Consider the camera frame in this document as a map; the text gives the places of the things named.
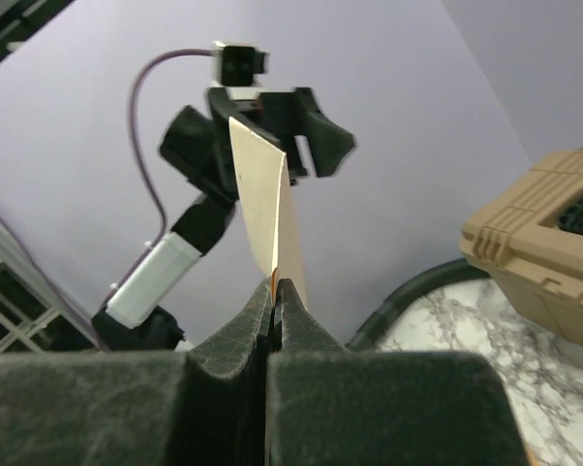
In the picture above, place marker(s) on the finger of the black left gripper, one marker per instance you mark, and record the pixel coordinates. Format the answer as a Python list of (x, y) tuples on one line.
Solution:
[(328, 143)]

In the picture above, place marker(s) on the tan plastic toolbox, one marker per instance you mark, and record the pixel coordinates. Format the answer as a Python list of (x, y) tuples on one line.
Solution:
[(530, 241)]

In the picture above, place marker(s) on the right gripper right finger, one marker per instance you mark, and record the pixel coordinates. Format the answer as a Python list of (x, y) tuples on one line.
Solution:
[(331, 406)]

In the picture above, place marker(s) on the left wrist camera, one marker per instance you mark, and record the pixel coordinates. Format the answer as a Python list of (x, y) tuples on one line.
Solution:
[(238, 65)]

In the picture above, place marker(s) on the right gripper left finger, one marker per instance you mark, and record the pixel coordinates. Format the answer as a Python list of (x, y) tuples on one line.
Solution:
[(200, 407)]

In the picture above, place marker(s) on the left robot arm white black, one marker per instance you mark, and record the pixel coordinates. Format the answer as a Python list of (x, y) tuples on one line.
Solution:
[(199, 147)]

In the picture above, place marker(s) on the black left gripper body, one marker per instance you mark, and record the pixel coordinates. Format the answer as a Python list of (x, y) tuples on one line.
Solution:
[(268, 111)]

